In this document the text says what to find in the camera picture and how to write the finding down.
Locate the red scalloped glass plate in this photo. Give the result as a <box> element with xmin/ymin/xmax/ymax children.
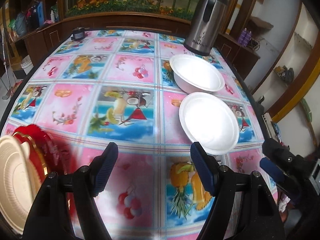
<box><xmin>13</xmin><ymin>124</ymin><xmax>65</xmax><ymax>194</ymax></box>

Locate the beige plastic bowl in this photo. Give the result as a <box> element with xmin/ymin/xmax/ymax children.
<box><xmin>1</xmin><ymin>135</ymin><xmax>41</xmax><ymax>234</ymax></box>

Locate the colourful fruit pattern tablecloth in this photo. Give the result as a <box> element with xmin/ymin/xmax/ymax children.
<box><xmin>0</xmin><ymin>29</ymin><xmax>279</xmax><ymax>240</ymax></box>

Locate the white plastic bucket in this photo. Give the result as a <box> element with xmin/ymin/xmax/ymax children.
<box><xmin>21</xmin><ymin>55</ymin><xmax>34</xmax><ymax>75</ymax></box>

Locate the dark wooden cabinet counter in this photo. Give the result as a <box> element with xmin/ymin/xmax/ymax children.
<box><xmin>11</xmin><ymin>12</ymin><xmax>260</xmax><ymax>79</ymax></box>

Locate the small black device on table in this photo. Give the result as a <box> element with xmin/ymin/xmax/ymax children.
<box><xmin>71</xmin><ymin>27</ymin><xmax>86</xmax><ymax>41</ymax></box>

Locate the stainless steel thermos jug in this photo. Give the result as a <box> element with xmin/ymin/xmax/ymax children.
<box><xmin>183</xmin><ymin>0</ymin><xmax>228</xmax><ymax>56</ymax></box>

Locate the blue container on counter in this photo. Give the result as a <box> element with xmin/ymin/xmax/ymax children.
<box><xmin>36</xmin><ymin>1</ymin><xmax>44</xmax><ymax>27</ymax></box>

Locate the mop with metal handle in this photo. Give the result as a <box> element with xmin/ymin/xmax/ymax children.
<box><xmin>2</xmin><ymin>27</ymin><xmax>14</xmax><ymax>96</ymax></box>

